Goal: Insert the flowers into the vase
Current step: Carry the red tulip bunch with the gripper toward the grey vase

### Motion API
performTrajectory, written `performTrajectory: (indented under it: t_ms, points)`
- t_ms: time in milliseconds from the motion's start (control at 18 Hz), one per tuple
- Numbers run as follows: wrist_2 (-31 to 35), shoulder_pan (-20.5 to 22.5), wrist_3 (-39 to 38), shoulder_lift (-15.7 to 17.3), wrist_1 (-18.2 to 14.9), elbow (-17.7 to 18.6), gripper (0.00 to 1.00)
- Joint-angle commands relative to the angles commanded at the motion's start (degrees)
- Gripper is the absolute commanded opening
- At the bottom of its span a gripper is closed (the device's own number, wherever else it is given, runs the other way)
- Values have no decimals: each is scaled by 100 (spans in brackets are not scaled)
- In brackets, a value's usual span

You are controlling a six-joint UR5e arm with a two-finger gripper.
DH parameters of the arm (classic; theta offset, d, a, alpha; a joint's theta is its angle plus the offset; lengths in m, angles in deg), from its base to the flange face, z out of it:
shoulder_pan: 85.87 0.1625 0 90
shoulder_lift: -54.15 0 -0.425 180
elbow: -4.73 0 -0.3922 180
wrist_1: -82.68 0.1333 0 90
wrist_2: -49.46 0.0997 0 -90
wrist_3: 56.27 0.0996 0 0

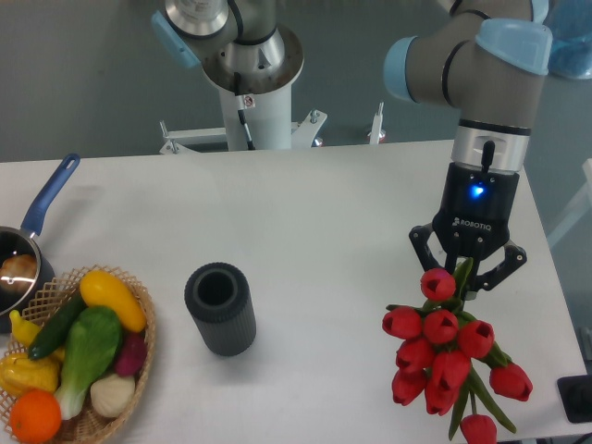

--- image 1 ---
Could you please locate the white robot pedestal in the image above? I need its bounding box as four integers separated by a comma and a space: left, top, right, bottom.
158, 25, 389, 155

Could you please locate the fried food in pan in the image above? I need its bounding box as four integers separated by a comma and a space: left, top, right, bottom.
1, 254, 37, 294

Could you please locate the green bok choy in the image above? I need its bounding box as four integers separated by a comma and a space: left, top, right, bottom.
55, 306, 123, 421

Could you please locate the dark grey ribbed vase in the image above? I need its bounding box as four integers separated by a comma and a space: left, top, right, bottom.
184, 262, 257, 357

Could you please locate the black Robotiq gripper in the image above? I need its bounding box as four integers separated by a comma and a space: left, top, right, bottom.
409, 163, 527, 292

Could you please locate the purple red radish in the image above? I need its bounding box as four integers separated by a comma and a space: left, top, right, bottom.
114, 333, 147, 376

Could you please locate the small yellow pumpkin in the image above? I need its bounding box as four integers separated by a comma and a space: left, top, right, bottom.
1, 352, 60, 398

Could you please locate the blue plastic bag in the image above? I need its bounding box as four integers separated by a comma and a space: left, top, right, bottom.
547, 1, 591, 80

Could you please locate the black device at edge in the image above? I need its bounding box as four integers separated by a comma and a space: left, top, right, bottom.
557, 375, 591, 424

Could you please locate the green cucumber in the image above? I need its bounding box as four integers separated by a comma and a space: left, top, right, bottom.
28, 292, 87, 361

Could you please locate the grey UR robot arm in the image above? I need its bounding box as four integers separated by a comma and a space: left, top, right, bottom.
151, 1, 552, 299

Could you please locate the orange fruit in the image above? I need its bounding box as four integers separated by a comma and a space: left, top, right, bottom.
9, 389, 62, 443

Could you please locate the red tulip bouquet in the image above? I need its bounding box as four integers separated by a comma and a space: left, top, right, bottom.
382, 259, 533, 443

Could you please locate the white garlic bulb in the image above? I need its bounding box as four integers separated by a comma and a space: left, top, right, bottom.
90, 374, 136, 418

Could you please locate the yellow pepper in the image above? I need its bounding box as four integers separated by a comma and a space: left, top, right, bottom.
9, 310, 65, 364

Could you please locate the black cable on pedestal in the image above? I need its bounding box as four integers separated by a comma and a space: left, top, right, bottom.
232, 72, 257, 152

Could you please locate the yellow squash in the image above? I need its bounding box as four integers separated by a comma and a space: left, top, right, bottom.
80, 269, 147, 333

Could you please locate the blue handled saucepan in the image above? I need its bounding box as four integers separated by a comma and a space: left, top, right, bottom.
1, 154, 80, 334

